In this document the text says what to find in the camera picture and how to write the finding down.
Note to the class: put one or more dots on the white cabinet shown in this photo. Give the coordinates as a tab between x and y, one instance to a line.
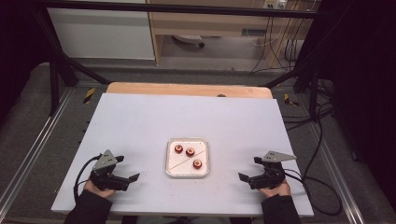
99	34

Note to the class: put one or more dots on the red hawthorn slice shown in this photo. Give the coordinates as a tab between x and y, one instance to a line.
178	149
190	151
197	164

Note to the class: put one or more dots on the yellow black tape strip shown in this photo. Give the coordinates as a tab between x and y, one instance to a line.
290	100
89	95

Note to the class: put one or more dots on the thin wooden skewer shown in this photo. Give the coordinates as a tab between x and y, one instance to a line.
183	162

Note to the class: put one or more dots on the person's left hand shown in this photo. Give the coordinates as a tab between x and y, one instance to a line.
96	191

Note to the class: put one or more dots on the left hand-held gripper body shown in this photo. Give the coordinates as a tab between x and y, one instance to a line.
106	179

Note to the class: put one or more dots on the black metal frame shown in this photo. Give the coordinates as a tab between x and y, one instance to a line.
57	77

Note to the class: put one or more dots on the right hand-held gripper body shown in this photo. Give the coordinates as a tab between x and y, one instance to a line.
271	179

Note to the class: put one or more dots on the grey chair base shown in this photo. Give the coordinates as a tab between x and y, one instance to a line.
188	39

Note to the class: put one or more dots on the person's right hand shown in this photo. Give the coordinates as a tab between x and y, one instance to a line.
278	191

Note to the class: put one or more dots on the aluminium floor rail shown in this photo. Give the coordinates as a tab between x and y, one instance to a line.
40	133
336	174

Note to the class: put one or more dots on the light wooden desk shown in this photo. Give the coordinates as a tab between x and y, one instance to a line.
202	21

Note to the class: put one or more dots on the white power strip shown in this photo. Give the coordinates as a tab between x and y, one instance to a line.
274	3

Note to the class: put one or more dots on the wooden table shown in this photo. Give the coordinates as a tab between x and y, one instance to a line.
186	90

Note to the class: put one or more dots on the square white tray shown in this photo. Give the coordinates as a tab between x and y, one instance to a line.
183	171

